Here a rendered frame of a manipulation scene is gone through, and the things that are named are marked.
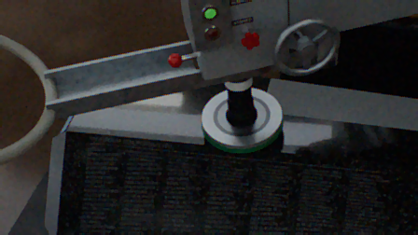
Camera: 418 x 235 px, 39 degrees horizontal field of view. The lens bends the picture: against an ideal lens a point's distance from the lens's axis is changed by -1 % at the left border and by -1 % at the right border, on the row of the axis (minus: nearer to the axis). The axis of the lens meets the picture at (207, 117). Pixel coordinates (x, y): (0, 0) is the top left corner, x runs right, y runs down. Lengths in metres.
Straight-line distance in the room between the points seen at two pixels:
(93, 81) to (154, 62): 0.15
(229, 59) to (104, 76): 0.33
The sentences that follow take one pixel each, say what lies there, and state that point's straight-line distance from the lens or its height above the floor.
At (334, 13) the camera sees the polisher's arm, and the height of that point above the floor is 1.21.
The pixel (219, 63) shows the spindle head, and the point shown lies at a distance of 1.30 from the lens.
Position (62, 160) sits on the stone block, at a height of 0.74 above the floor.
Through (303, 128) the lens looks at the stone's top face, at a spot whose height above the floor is 0.80.
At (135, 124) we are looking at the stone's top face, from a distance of 1.70.
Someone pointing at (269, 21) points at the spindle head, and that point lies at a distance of 1.27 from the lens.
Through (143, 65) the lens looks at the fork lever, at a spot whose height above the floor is 1.06.
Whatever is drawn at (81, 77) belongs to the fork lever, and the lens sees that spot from 1.47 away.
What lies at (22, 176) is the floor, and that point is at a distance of 2.80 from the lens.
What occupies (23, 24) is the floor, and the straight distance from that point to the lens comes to 3.68.
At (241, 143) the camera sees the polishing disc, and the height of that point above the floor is 0.86.
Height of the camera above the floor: 2.00
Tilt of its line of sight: 46 degrees down
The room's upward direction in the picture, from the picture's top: 9 degrees counter-clockwise
